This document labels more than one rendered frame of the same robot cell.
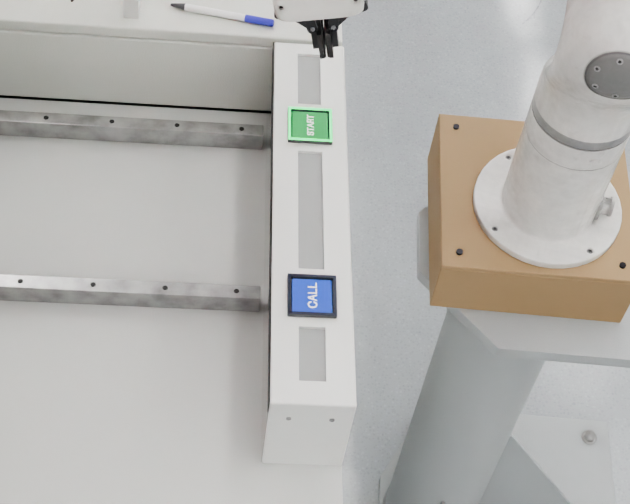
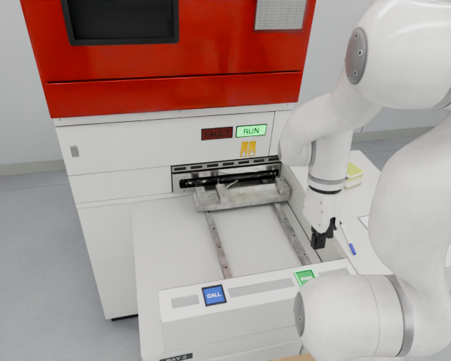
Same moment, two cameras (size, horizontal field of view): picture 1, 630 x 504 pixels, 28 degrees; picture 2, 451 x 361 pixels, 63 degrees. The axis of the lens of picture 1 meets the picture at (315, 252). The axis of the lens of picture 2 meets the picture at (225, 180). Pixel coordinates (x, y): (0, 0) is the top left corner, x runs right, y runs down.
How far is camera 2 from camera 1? 1.01 m
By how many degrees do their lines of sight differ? 57
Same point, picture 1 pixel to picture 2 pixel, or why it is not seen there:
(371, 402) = not seen: outside the picture
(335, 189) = (275, 294)
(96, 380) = (185, 261)
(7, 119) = (278, 210)
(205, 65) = (329, 248)
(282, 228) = (245, 278)
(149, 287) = (224, 263)
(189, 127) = (306, 258)
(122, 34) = not seen: hidden behind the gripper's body
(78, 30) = not seen: hidden behind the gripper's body
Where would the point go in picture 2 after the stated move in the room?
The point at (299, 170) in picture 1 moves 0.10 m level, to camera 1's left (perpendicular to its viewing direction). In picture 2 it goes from (280, 280) to (273, 252)
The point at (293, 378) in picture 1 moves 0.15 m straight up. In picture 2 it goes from (171, 296) to (168, 257)
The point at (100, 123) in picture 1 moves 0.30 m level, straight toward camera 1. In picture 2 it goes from (291, 233) to (211, 253)
